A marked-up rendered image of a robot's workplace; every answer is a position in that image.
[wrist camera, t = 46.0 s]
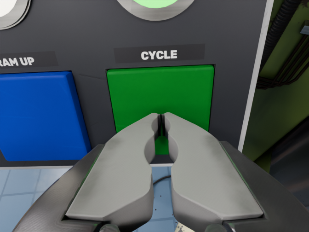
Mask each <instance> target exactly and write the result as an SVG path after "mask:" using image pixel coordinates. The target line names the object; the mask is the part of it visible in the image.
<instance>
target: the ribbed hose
mask: <svg viewBox="0 0 309 232"><path fill-rule="evenodd" d="M301 1H302V0H284V2H283V3H282V6H281V7H280V9H279V12H278V13H277V15H276V17H275V19H274V21H273V24H272V25H271V27H270V29H269V31H268V33H267V35H266V40H265V44H264V49H263V54H262V59H261V63H260V68H259V73H258V76H259V74H260V72H261V71H262V69H263V67H264V65H265V64H266V62H267V60H268V58H269V57H270V55H271V53H272V52H273V50H274V48H275V46H276V45H277V43H278V41H279V39H280V38H281V35H282V34H283V32H284V31H285V29H286V27H287V26H288V24H289V21H290V20H291V18H292V17H293V15H294V14H295V11H296V10H297V8H298V6H299V5H300V3H301Z"/></svg>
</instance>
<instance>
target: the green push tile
mask: <svg viewBox="0 0 309 232"><path fill-rule="evenodd" d="M213 78H214V67H213V66H212V65H211V64H200V65H180V66H159V67H138V68H117V69H109V70H108V71H107V79H108V85H109V92H110V97H111V103H112V109H113V114H114V121H115V127H116V132H117V133H118V132H120V131H121V130H123V129H124V128H126V127H128V126H130V125H131V124H133V123H135V122H137V121H139V120H140V119H142V118H144V117H146V116H148V115H149V114H151V113H157V114H165V113H167V112H170V113H172V114H175V115H177V116H178V117H180V118H183V119H185V120H187V121H189V122H191V123H193V124H195V125H197V126H199V127H201V128H203V129H204V130H206V131H207V132H208V129H209V120H210V111H211V101H212V88H213ZM154 143H155V154H156V155H169V147H168V139H167V138H166V137H165V136H163V132H162V127H161V136H159V137H158V138H157V139H156V141H155V142H154Z"/></svg>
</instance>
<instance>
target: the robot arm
mask: <svg viewBox="0 0 309 232"><path fill-rule="evenodd" d="M161 127H162V132H163V136H165V137H166V138H167V139H168V147H169V157H170V158H171V159H172V161H173V162H174V164H173V165H172V167H171V184H172V207H173V215H174V217H175V219H176V220H177V221H178V222H179V223H181V224H183V225H184V226H186V227H188V228H189V229H191V230H193V231H195V232H309V211H308V210H307V208H306V207H305V206H304V205H303V204H302V203H301V202H300V201H299V200H298V199H297V198H296V197H295V196H294V195H293V194H292V193H291V192H290V191H289V190H288V189H287V188H285V187H284V186H283V185H282V184H281V183H280V182H279V181H278V180H276V179H275V178H274V177H273V176H271V175H270V174H269V173H267V172H266V171H265V170H263V169H262V168H261V167H259V166H258V165H257V164H256V163H254V162H253V161H252V160H251V159H249V158H248V157H247V156H245V155H244V154H243V153H241V152H240V151H239V150H237V149H236V148H235V147H233V146H232V145H231V144H230V143H229V142H227V141H219V140H218V139H216V138H215V137H214V136H213V135H211V134H210V133H209V132H207V131H206V130H204V129H203V128H201V127H199V126H197V125H195V124H193V123H191V122H189V121H187V120H185V119H183V118H180V117H178V116H177V115H175V114H172V113H170V112H167V113H165V114H157V113H151V114H149V115H148V116H146V117H144V118H142V119H140V120H139V121H137V122H135V123H133V124H131V125H130V126H128V127H126V128H124V129H123V130H121V131H120V132H118V133H117V134H116V135H115V136H113V137H112V138H111V139H110V140H109V141H108V142H107V143H105V144H104V145H103V144H98V145H97V146H96V147H94V148H93V149H92V150H91V151H90V152H89V153H87V154H86V155H85V156H84V157H83V158H82V159H80V160H79V161H78V162H77V163H76V164H75V165H74V166H73V167H71V168H70V169H69V170H68V171H67V172H66V173H64V174H63V175H62V176H61V177H60V178H59V179H57V180H56V181H55V182H54V183H53V184H52V185H51V186H50V187H49V188H48V189H47V190H45V191H44V192H43V194H42V195H41V196H40V197H39V198H38V199H37V200H36V201H35V202H34V203H33V204H32V206H31V207H30V208H29V209H28V211H27V212H26V213H25V214H24V216H23V217H22V218H21V219H20V221H19V222H18V223H17V225H16V226H15V228H14V229H13V230H12V232H132V231H134V230H136V229H138V228H139V227H141V226H142V225H144V224H146V223H147V222H149V220H150V219H151V217H152V214H153V204H154V188H153V176H152V168H151V166H150V163H151V162H152V161H153V160H154V158H155V141H156V139H157V138H158V137H159V136H161Z"/></svg>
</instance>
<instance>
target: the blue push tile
mask: <svg viewBox="0 0 309 232"><path fill-rule="evenodd" d="M0 150H1V152H2V153H3V155H4V157H5V159H6V160H7V161H48V160H80V159H82V158H83V157H84V156H85V155H86V154H87V153H89V152H90V151H91V150H92V148H91V144H90V141H89V137H88V133H87V129H86V125H85V121H84V117H83V113H82V110H81V106H80V101H79V97H78V94H77V90H76V86H75V82H74V78H73V74H72V71H71V70H67V71H46V72H26V73H5V74H0Z"/></svg>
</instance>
